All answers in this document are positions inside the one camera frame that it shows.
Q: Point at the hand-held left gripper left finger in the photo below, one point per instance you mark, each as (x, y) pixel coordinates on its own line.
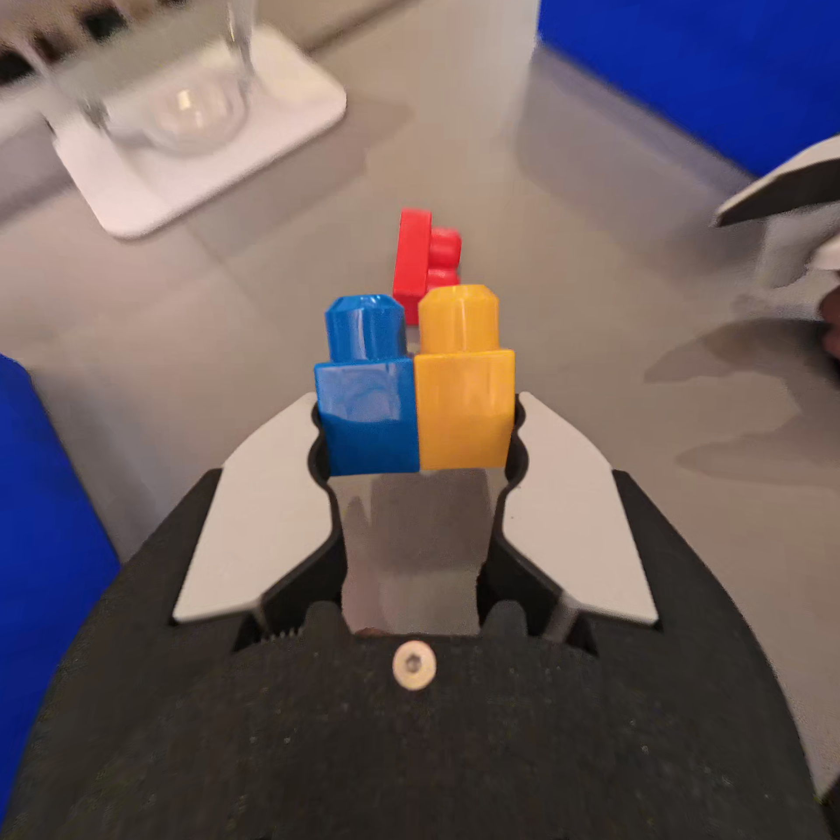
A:
(262, 518)

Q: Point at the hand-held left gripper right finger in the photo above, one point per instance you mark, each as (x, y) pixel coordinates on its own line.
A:
(577, 525)

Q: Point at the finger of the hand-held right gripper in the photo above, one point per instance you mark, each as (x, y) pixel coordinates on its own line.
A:
(787, 249)
(787, 190)

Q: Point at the blue single-stud toy block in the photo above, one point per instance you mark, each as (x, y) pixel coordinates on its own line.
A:
(367, 420)

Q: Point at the blue plastic storage bin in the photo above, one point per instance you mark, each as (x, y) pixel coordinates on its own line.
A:
(689, 65)
(46, 558)

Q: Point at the yellow single-stud toy block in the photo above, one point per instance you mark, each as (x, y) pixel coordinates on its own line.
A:
(466, 407)

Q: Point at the red two-stud toy block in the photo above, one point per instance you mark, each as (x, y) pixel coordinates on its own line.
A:
(413, 256)

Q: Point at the grey desk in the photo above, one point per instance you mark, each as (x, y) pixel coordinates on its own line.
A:
(590, 328)

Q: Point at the person's right hand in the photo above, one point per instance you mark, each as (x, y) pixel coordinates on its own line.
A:
(832, 328)

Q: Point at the person's left hand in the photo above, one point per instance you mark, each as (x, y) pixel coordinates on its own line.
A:
(374, 631)

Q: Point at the white stand with wooden board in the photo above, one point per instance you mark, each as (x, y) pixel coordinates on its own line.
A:
(197, 184)

